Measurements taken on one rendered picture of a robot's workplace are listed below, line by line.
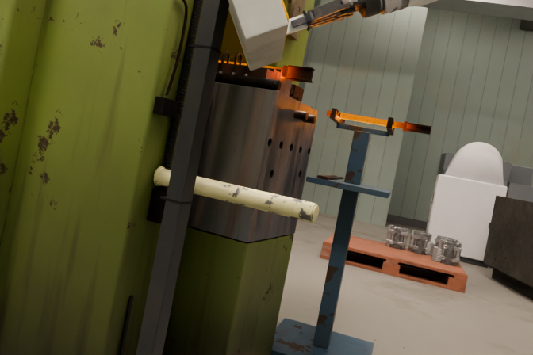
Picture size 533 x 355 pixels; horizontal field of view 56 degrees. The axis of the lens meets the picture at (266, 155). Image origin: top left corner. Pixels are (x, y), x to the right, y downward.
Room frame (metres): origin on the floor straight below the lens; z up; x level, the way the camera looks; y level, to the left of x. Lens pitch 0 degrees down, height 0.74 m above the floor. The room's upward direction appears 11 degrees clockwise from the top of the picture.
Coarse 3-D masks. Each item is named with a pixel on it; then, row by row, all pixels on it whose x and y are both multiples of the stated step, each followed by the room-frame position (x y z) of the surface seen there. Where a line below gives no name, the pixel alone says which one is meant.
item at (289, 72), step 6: (288, 66) 1.58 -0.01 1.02; (294, 66) 1.57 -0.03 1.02; (282, 72) 1.57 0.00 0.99; (288, 72) 1.58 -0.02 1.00; (294, 72) 1.57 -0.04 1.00; (300, 72) 1.57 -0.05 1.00; (306, 72) 1.56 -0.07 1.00; (312, 72) 1.55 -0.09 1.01; (288, 78) 1.57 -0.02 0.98; (294, 78) 1.56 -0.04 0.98; (300, 78) 1.56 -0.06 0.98; (306, 78) 1.56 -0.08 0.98; (312, 78) 1.56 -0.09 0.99
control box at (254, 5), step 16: (240, 0) 0.86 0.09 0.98; (256, 0) 0.86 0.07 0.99; (272, 0) 0.86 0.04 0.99; (240, 16) 0.86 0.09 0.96; (256, 16) 0.86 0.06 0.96; (272, 16) 0.86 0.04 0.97; (240, 32) 0.96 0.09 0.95; (256, 32) 0.86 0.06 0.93; (272, 32) 0.88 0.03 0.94; (256, 48) 0.96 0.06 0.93; (272, 48) 1.02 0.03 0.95; (256, 64) 1.14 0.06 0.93
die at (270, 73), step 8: (224, 64) 1.54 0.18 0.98; (232, 64) 1.53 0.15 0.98; (224, 72) 1.54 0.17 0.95; (240, 72) 1.52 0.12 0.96; (248, 72) 1.51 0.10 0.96; (256, 72) 1.50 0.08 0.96; (264, 72) 1.48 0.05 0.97; (272, 72) 1.52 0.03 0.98; (280, 72) 1.57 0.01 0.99; (280, 80) 1.58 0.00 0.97; (288, 80) 1.63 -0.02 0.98; (280, 88) 1.59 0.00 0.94; (288, 88) 1.65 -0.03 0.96
